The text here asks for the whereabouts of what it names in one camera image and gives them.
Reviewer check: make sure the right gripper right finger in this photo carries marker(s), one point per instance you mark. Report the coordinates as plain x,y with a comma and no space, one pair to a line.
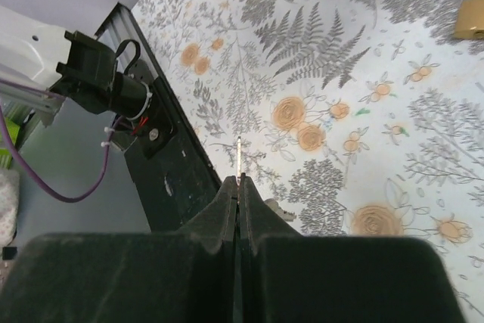
287,277

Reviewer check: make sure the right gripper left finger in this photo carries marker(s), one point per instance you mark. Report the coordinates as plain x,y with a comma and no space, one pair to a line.
181,276

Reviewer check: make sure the small metal key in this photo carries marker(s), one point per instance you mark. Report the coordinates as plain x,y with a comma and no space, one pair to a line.
239,160

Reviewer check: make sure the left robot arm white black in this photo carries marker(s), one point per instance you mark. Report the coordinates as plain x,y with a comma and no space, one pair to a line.
41,64

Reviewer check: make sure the floral table cloth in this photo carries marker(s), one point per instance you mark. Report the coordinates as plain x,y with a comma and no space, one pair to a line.
356,116

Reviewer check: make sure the small brass padlock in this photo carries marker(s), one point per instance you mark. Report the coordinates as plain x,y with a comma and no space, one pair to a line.
470,20

